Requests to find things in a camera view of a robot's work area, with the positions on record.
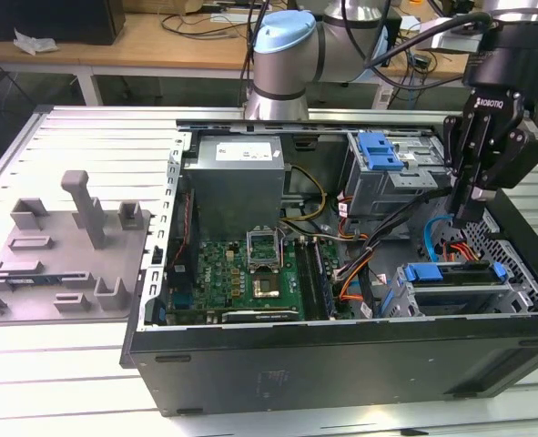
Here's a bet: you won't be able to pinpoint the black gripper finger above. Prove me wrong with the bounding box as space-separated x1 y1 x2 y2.
442 113 471 229
462 128 533 225

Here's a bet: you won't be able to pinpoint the blue data wire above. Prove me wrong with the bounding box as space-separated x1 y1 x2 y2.
422 216 457 263

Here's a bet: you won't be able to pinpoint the orange power wire with connector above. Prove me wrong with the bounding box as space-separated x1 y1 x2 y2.
441 242 491 266

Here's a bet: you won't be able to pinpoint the hard disk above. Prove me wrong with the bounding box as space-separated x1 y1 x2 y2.
381 262 509 316

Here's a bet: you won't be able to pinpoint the silver disk bay cage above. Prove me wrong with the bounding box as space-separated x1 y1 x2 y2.
380 261 524 320

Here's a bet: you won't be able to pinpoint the blue plastic drive latch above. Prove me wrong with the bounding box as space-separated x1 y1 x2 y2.
358 131 410 172

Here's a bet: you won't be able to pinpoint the silver optical drive cage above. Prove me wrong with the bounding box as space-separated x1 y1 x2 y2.
343 129 463 229

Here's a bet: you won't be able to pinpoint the black upright box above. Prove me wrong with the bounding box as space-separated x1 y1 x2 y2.
386 11 404 46

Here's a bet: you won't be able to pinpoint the RAM stick in slot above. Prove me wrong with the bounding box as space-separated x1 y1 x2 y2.
312 239 334 318

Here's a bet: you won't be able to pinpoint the metal socket cover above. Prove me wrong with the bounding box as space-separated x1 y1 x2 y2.
246 225 282 273

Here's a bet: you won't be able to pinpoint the silver power supply unit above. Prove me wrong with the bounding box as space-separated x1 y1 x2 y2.
184 135 289 229

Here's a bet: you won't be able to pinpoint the CPU socket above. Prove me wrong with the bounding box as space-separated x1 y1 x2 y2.
249 270 284 301

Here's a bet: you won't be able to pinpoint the black open PC case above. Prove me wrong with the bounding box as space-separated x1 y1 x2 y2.
118 110 538 418

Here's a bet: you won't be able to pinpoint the black graphics card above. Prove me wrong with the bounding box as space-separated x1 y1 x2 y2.
220 309 299 325

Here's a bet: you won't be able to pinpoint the green motherboard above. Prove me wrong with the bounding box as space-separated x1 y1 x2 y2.
167 236 356 325

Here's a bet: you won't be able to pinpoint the wooden desk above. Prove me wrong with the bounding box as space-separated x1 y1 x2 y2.
0 8 538 110

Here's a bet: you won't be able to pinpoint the grey plastic parts rack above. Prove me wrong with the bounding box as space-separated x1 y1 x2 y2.
0 169 154 322

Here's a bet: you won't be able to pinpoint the large black box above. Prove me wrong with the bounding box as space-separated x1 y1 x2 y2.
0 0 127 46

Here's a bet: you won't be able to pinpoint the white crumpled plastic bag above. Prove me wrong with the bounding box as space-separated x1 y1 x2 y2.
13 27 59 56

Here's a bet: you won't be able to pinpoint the blue RAM stick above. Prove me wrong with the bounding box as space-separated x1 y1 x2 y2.
6 275 63 287

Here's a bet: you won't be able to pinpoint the white wrist camera black mount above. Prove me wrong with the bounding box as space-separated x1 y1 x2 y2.
500 118 538 191

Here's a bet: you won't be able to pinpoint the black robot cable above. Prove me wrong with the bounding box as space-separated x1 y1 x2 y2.
340 0 497 69

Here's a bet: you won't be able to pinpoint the black cable bundle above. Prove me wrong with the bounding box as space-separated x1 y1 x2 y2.
331 186 454 283

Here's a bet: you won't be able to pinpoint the yellow power wires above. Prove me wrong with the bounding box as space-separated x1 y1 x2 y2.
280 166 329 224

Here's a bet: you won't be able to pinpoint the orange yellow wire bundle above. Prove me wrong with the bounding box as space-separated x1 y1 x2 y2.
335 252 377 302

